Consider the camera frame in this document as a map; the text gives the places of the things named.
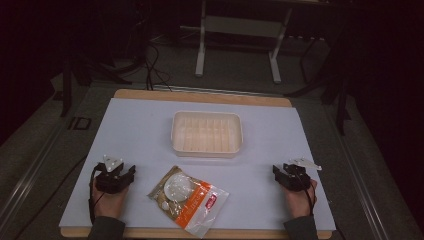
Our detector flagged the black tripod stand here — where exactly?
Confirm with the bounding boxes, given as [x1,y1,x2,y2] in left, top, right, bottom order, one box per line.
[59,19,134,118]
[283,33,354,136]

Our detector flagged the person's left hand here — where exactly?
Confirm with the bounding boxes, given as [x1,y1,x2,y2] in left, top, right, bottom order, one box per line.
[91,178,130,220]

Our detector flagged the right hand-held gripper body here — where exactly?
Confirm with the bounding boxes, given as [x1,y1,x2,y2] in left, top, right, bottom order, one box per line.
[278,157,323,193]

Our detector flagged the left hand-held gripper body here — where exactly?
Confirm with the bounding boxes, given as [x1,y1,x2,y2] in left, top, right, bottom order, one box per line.
[94,154,132,195]

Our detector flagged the white paper table cover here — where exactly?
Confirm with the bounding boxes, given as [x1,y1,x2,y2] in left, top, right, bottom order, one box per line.
[59,97,337,232]

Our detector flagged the black floor cables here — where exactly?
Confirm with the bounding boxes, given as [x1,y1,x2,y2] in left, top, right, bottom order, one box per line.
[133,19,174,93]

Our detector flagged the white metal stand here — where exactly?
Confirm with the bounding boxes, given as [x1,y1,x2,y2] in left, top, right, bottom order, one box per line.
[194,0,294,84]

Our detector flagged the person's right hand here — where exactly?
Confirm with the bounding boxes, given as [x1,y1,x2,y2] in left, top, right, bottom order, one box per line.
[281,179,318,219]

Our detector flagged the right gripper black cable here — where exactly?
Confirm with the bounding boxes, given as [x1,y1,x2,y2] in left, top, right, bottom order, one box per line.
[293,166,316,216]

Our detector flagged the white plastic basket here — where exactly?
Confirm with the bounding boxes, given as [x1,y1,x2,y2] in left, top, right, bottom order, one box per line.
[170,110,244,159]

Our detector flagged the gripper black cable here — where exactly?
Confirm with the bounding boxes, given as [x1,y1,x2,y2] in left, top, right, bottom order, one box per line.
[293,166,316,216]
[87,162,105,225]

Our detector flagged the clear orange-striped snack bag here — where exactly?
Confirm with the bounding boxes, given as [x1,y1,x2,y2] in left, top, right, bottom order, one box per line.
[147,165,230,239]

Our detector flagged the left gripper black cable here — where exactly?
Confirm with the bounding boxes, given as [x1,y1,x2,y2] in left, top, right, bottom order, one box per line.
[87,162,105,225]

